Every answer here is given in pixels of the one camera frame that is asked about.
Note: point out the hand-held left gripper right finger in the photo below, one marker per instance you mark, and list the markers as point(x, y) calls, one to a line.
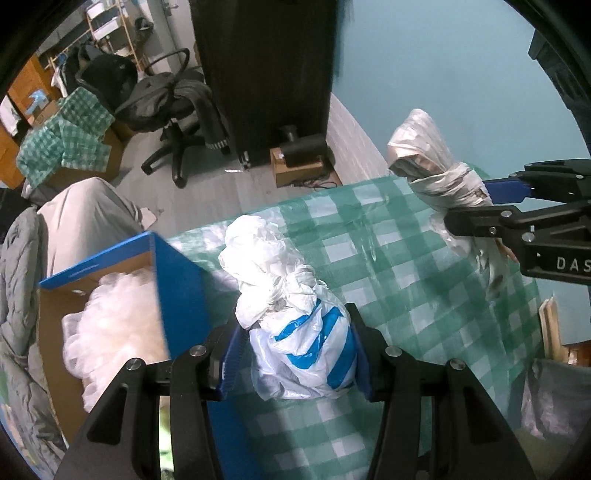
point(364, 369)

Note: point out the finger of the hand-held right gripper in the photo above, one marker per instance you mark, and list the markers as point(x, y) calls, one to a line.
point(505, 191)
point(480, 221)

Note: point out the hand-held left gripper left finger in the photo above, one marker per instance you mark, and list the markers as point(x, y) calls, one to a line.
point(231, 364)

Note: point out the white blue-striped plastic bag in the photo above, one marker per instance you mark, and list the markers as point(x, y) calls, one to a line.
point(300, 341)

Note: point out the blue-rimmed cardboard box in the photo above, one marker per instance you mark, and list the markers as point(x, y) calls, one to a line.
point(184, 286)

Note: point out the translucent white plastic bag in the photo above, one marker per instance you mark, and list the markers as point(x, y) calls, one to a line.
point(425, 138)

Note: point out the white mesh bath loofah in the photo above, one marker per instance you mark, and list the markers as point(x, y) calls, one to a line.
point(120, 318)

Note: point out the green checked tablecloth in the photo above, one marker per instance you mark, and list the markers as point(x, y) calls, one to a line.
point(392, 286)

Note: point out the clear plastic bag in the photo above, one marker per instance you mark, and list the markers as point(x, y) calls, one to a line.
point(549, 401)

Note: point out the white paper scrap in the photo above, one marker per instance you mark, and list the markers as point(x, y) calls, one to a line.
point(147, 217)

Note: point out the black cylindrical device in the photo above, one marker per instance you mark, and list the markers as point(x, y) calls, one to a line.
point(304, 147)

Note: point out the small brown cardboard box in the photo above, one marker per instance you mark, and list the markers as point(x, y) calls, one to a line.
point(295, 174)

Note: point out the grey quilted duvet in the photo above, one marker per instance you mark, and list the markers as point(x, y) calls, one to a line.
point(18, 286)

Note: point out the large brown cardboard box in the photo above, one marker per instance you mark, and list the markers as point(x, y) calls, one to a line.
point(113, 147)

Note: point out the black wardrobe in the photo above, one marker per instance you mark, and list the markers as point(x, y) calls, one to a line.
point(268, 69)

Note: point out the black jacket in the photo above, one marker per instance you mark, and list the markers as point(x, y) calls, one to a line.
point(157, 94)

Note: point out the green checked cloth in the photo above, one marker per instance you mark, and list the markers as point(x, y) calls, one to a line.
point(69, 134)

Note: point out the black office chair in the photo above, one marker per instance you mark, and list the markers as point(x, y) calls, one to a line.
point(106, 74)

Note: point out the small printed cardboard box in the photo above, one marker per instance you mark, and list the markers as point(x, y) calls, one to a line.
point(41, 106)

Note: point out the orange-brown cabinet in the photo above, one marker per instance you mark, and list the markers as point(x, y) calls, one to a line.
point(30, 78)

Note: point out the wooden shelf rack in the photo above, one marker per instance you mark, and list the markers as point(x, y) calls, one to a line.
point(117, 32)

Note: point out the light wooden frame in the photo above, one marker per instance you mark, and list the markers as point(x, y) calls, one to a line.
point(549, 323)

